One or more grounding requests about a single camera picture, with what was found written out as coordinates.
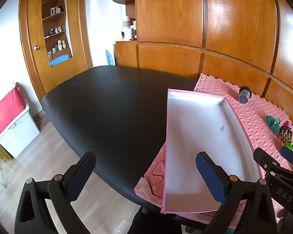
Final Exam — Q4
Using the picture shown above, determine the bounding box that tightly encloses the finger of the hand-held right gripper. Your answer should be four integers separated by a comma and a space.
253, 147, 284, 176
280, 146, 293, 168

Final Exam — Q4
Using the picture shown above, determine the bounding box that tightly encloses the purple handled brush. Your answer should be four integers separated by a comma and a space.
278, 121, 293, 143

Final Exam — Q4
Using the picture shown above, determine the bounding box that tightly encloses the grey cup with black cap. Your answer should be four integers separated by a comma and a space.
238, 86, 252, 103

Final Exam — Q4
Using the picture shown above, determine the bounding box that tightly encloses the gold paper bag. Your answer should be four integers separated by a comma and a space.
0, 143, 14, 162

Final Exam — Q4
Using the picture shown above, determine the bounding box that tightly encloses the pink foam mat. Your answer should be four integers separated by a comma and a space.
134, 73, 293, 226

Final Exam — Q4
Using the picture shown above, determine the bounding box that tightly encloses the red cloth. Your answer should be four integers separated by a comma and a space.
0, 83, 26, 136

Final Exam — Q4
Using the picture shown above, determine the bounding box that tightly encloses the white storage box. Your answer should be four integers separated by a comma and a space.
0, 100, 41, 159

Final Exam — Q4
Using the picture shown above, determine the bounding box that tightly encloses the wooden door with window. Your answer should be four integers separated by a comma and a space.
18, 0, 93, 100

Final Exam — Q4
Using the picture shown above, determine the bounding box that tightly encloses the pink cardboard box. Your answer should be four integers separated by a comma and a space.
160, 88, 265, 214

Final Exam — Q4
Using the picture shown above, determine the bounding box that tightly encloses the wooden wall cabinet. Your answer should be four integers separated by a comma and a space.
112, 0, 293, 127

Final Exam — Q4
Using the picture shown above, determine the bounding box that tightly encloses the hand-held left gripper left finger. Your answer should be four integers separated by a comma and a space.
14, 151, 97, 234

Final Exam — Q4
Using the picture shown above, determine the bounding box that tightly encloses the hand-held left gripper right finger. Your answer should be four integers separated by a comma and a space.
196, 151, 279, 234

